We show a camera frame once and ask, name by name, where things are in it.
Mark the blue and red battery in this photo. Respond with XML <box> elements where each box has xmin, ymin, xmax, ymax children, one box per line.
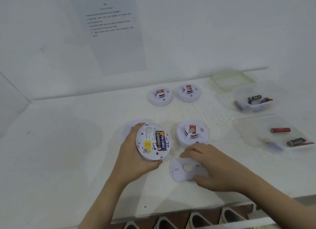
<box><xmin>159</xmin><ymin>131</ymin><xmax>167</xmax><ymax>151</ymax></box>

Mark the white round mounting plate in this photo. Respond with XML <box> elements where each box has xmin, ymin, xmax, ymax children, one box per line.
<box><xmin>169</xmin><ymin>158</ymin><xmax>208</xmax><ymax>182</ymax></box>

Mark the clear plastic container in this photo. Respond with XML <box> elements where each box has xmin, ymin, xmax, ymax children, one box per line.
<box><xmin>233</xmin><ymin>81</ymin><xmax>289</xmax><ymax>114</ymax></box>

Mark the clear lid with green rim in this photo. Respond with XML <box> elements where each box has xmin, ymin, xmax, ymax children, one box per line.
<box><xmin>211</xmin><ymin>71</ymin><xmax>256</xmax><ymax>91</ymax></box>

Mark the clear shallow plastic tray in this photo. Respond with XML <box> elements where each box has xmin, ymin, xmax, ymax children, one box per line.
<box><xmin>233</xmin><ymin>115</ymin><xmax>315</xmax><ymax>156</ymax></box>

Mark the person's left hand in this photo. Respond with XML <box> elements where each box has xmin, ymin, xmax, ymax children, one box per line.
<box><xmin>112</xmin><ymin>123</ymin><xmax>163</xmax><ymax>188</ymax></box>

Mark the person's left forearm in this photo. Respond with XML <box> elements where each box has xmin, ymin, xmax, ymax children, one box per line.
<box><xmin>79</xmin><ymin>172</ymin><xmax>130</xmax><ymax>229</ymax></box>

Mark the printed paper instruction sheet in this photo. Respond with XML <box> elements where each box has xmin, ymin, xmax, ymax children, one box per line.
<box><xmin>68</xmin><ymin>0</ymin><xmax>148</xmax><ymax>77</ymax></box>

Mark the person's right forearm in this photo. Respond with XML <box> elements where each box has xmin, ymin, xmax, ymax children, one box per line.
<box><xmin>241</xmin><ymin>171</ymin><xmax>316</xmax><ymax>229</ymax></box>

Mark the person's right hand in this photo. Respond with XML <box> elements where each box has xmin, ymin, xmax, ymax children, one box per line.
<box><xmin>179</xmin><ymin>144</ymin><xmax>250</xmax><ymax>194</ymax></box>

